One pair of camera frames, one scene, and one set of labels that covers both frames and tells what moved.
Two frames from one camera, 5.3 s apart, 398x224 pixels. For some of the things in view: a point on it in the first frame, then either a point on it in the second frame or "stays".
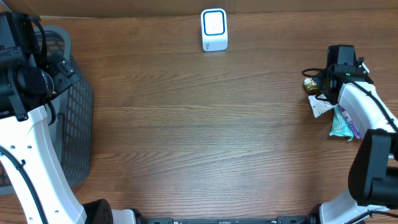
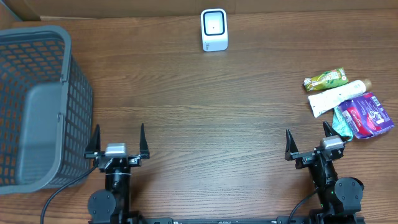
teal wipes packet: [340, 126] stays
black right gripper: [333, 99] -> [305, 156]
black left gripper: [64, 71] -> [134, 158]
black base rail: [311, 218] stays
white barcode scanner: [214, 29] stays
